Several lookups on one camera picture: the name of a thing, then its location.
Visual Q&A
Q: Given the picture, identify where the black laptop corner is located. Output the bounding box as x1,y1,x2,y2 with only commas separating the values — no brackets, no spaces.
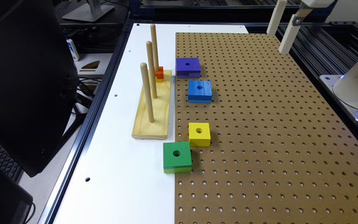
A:
0,170,33,224

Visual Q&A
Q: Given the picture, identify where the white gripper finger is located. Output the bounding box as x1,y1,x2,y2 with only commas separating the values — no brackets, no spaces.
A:
278,9,310,54
267,0,287,36

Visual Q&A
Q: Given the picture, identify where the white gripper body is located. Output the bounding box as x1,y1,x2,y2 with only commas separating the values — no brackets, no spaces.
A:
301,0,334,7

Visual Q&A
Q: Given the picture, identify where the wooden peg base board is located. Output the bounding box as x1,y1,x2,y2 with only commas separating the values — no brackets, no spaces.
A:
132,70,172,140

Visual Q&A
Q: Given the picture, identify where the front wooden peg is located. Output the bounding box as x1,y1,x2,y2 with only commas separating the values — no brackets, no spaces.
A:
140,62,154,123

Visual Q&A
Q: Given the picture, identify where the blue wooden block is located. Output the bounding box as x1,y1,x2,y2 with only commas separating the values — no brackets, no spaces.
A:
188,80,213,103

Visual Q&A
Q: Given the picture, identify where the wooden peg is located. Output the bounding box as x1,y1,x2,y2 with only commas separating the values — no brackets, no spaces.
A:
140,62,154,123
150,24,160,72
146,41,157,99

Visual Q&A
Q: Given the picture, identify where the green wooden block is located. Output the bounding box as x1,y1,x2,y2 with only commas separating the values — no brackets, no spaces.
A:
163,142,192,174

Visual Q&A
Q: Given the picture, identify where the black keyboard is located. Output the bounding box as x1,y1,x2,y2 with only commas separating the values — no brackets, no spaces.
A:
0,146,23,183

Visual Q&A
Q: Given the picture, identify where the orange wooden block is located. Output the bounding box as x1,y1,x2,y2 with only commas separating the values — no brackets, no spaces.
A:
155,67,164,82

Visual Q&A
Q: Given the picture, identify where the yellow wooden block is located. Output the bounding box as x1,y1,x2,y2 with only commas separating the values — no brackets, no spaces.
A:
188,123,211,147

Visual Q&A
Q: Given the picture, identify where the middle wooden peg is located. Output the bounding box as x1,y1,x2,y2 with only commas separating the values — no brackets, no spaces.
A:
146,41,157,99

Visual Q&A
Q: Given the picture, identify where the black computer monitor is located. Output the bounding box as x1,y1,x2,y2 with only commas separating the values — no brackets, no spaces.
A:
0,0,78,176

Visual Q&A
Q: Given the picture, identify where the white blue small device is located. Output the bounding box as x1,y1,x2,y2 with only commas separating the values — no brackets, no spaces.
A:
67,39,80,62

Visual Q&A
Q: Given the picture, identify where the rear wooden peg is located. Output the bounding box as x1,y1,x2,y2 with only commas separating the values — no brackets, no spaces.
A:
150,24,160,72

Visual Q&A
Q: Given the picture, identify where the purple wooden block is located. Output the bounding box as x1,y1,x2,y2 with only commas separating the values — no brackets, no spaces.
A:
176,58,201,78

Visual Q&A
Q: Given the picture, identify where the silver monitor stand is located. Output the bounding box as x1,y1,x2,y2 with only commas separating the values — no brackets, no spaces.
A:
62,0,115,22

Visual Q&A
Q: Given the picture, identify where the brown perforated pegboard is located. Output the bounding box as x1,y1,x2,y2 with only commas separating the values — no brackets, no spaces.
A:
175,32,358,223

